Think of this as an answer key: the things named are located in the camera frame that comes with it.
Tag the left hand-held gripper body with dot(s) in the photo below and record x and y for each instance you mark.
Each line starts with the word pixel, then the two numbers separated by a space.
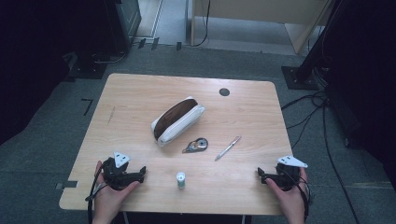
pixel 115 179

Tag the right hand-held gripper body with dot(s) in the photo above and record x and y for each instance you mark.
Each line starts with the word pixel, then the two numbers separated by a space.
pixel 286 179

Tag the transparent grey correction tape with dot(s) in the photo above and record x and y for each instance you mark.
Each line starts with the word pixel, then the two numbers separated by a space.
pixel 196 145

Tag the white pencil case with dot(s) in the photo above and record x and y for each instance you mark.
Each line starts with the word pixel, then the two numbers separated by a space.
pixel 182 124

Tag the person's left hand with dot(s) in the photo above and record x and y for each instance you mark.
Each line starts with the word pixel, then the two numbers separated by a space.
pixel 107 200

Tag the person's right hand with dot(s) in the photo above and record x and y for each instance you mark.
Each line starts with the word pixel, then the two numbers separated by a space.
pixel 292 202

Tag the white green glue stick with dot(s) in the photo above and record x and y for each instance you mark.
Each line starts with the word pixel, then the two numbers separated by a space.
pixel 181 179

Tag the silver pen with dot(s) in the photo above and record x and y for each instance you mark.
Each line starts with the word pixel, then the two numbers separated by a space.
pixel 228 148

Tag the grey floor tape strip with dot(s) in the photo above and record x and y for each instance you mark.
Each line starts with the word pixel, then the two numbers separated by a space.
pixel 67 184

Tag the black round table grommet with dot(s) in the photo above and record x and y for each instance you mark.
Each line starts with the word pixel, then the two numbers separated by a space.
pixel 224 92

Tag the black metal stand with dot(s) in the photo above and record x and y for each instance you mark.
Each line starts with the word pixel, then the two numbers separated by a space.
pixel 303 73

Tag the dark curtain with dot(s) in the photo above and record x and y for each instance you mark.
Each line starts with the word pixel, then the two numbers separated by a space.
pixel 37 62
pixel 367 77

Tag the black cabinet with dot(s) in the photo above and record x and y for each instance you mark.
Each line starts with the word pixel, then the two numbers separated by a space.
pixel 124 21

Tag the beige wooden furniture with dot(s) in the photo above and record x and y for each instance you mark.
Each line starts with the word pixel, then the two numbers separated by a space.
pixel 264 9

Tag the black stand base plate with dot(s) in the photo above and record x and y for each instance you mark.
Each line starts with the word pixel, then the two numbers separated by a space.
pixel 87 68

